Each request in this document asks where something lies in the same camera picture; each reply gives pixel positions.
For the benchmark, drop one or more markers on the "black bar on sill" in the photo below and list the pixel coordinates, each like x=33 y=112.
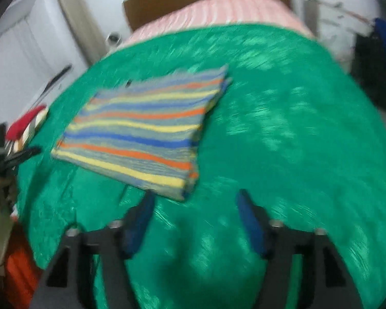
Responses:
x=54 y=81

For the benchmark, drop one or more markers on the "beige curtain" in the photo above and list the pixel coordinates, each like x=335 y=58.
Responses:
x=85 y=30

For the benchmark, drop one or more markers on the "person's left hand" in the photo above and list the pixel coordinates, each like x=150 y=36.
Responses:
x=5 y=213

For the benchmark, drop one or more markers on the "green floral satin bedspread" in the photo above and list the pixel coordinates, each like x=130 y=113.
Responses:
x=292 y=128

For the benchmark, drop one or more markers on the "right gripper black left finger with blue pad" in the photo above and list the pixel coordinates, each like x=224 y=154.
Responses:
x=68 y=281

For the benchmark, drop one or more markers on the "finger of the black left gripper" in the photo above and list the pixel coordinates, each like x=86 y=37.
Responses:
x=3 y=131
x=15 y=159

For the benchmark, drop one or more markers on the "black jacket on chair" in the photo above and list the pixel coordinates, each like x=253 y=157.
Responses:
x=369 y=68

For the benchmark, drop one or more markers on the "pink striped bed sheet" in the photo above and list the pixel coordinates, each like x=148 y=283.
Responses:
x=208 y=13

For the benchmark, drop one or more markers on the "red and white folded clothes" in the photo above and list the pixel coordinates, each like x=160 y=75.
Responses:
x=21 y=132

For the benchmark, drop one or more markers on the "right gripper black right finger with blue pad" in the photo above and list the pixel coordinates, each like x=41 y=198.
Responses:
x=303 y=268

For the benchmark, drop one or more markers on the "white desk with drawers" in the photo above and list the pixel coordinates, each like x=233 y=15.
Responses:
x=336 y=28

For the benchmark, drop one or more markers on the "multicolour striped knit garment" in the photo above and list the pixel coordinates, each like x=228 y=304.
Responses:
x=145 y=134

